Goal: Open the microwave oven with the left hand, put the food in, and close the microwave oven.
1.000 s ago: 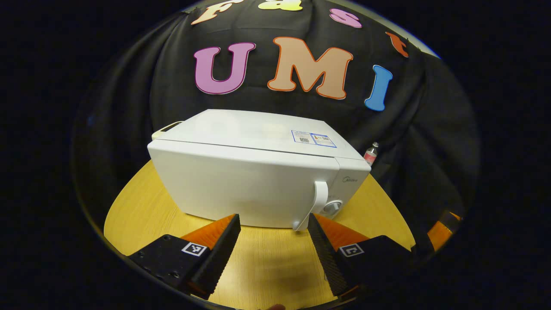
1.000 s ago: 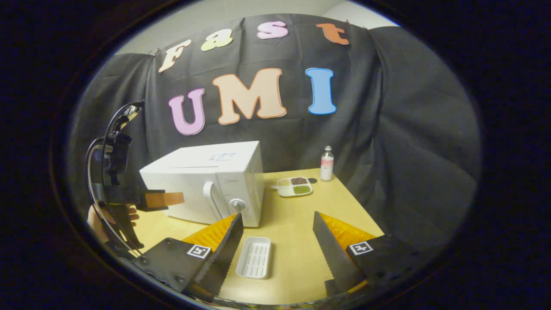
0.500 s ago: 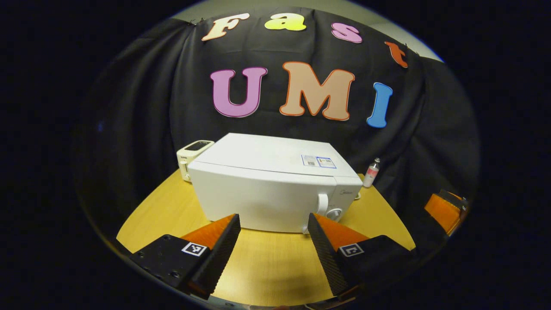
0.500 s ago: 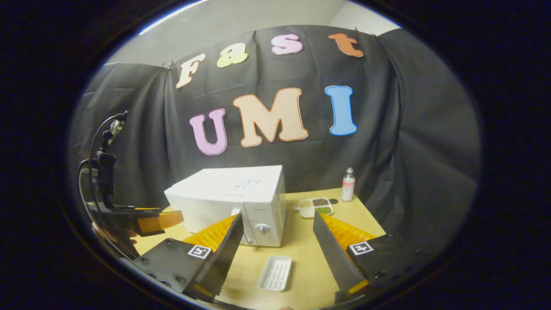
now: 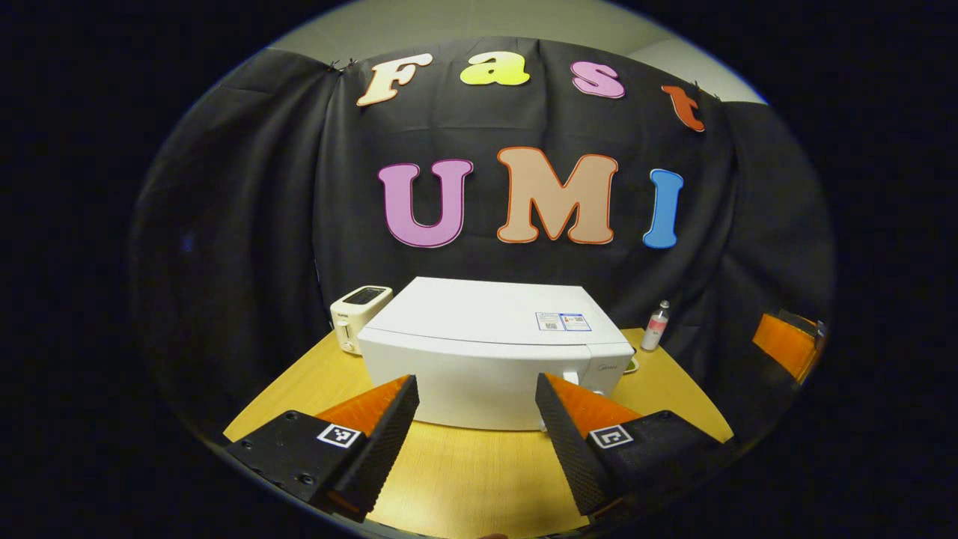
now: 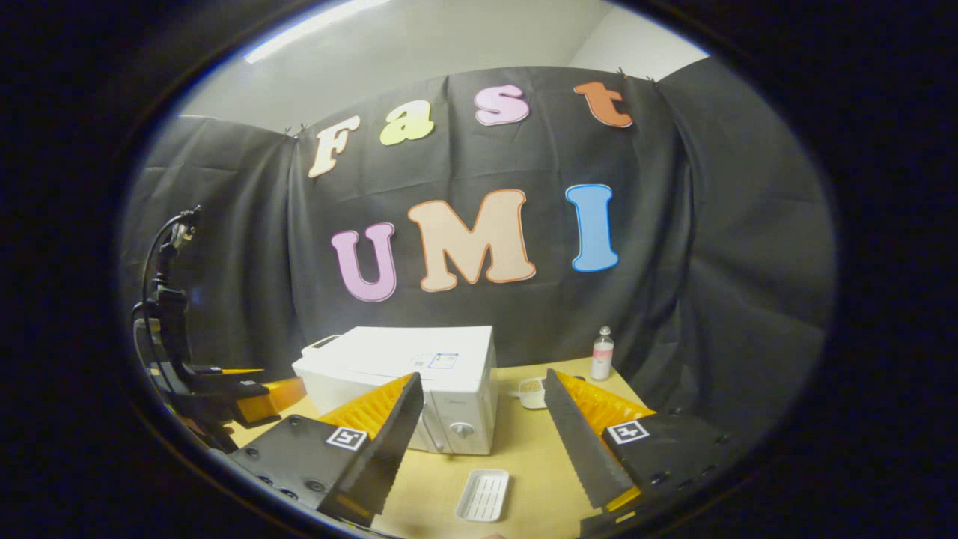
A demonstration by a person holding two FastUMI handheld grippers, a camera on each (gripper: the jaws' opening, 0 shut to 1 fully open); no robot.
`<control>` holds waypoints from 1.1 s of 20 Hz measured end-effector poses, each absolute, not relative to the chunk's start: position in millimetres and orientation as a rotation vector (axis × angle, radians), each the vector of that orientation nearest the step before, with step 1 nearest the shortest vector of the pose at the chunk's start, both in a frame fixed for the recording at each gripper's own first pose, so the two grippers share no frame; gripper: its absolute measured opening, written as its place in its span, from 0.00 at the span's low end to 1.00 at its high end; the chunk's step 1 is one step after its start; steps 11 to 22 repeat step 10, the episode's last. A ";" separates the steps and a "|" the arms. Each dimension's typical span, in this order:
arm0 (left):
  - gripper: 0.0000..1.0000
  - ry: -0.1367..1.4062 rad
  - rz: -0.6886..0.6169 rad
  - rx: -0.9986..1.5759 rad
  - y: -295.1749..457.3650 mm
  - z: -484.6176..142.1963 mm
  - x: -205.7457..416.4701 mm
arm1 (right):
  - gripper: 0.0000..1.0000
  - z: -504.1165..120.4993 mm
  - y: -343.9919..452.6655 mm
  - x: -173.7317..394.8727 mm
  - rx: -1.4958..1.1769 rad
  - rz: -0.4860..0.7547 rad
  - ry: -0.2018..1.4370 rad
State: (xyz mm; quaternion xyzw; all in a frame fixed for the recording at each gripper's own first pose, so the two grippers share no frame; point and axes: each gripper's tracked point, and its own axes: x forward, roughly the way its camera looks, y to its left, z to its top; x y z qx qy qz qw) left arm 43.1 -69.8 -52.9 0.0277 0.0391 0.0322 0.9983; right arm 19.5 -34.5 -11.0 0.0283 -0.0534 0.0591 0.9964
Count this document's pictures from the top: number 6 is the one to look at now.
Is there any small bottle with pink label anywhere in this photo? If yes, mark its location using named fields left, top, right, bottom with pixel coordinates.
left=591, top=326, right=615, bottom=382

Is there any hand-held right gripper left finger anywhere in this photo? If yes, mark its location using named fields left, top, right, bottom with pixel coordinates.
left=228, top=372, right=425, bottom=527

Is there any black backdrop cloth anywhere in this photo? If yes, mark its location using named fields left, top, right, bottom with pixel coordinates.
left=123, top=66, right=838, bottom=465

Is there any white microwave oven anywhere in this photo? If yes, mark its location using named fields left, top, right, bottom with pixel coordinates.
left=292, top=325, right=498, bottom=456

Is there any white plastic tray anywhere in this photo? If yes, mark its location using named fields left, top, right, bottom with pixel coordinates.
left=455, top=469, right=510, bottom=523

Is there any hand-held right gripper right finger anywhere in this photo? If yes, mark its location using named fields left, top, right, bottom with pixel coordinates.
left=542, top=368, right=749, bottom=525

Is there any black cable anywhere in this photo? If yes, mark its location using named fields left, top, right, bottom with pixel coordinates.
left=141, top=206, right=203, bottom=308

